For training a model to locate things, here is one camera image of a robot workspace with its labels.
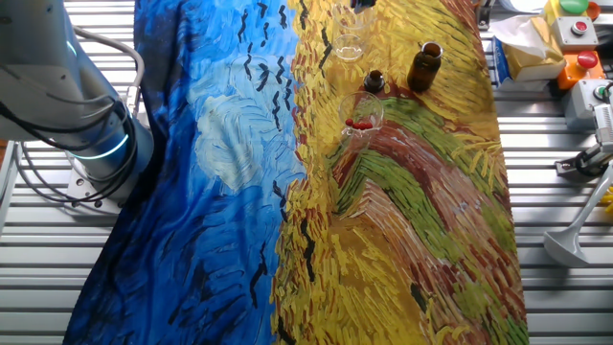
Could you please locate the grey box with red button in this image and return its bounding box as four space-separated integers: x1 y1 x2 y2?
550 16 600 53

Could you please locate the black base cable bundle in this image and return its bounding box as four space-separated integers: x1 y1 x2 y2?
0 98 139 205

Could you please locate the dark brown bottle cap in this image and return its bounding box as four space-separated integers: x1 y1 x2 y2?
363 69 387 95

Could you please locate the orange box with red button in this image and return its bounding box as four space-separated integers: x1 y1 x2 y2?
556 50 606 91

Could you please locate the brown glass bottle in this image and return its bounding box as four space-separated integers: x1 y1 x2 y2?
406 41 444 94

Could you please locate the silver depth camera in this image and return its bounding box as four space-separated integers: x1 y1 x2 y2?
592 103 613 155

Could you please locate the yellow box with green button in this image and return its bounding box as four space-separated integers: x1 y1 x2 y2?
544 0 602 23

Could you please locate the grey box with green button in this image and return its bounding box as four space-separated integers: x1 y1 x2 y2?
562 79 613 130

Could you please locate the blue box with yellow cloth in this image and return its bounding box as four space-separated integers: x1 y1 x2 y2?
488 13 567 91

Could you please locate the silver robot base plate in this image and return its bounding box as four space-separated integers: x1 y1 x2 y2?
64 157 126 218

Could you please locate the clear plastic beaker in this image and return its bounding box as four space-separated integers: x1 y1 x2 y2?
331 0 375 62

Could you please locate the Van Gogh painting print cloth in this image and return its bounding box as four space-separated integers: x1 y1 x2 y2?
61 0 531 345

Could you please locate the white plastic funnel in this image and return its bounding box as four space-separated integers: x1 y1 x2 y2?
543 162 613 268

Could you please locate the clear glass dropper beaker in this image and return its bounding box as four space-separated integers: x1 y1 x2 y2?
337 90 385 155

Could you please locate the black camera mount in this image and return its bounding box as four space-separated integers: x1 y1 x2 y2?
555 143 613 182

